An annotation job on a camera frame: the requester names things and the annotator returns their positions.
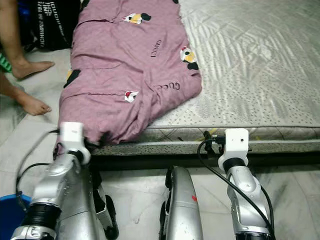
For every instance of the silver robot left leg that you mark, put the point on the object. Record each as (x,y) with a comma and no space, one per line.
(105,215)

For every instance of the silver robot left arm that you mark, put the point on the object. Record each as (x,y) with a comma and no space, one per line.
(52,195)

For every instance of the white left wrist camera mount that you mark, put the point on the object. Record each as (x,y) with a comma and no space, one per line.
(72,137)

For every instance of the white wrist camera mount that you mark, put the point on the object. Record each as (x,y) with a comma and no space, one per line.
(236,144)
(72,137)

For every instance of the blue plastic bucket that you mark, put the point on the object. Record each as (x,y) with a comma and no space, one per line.
(12,220)

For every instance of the pink printed blanket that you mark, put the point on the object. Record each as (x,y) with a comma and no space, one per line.
(120,65)

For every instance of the person's bare leg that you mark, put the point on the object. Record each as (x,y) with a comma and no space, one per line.
(32,102)
(12,30)

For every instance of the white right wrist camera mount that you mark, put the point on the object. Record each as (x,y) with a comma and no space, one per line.
(236,144)

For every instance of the green garment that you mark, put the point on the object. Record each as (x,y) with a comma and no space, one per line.
(5,62)

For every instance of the black bag white print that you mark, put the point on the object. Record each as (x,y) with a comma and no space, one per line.
(52,25)

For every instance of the white quilted mattress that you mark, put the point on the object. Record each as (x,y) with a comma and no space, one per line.
(255,65)

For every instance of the silver robot leg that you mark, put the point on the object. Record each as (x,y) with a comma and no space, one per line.
(182,210)
(105,215)

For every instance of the silver robot right leg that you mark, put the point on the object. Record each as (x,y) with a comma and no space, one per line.
(182,210)

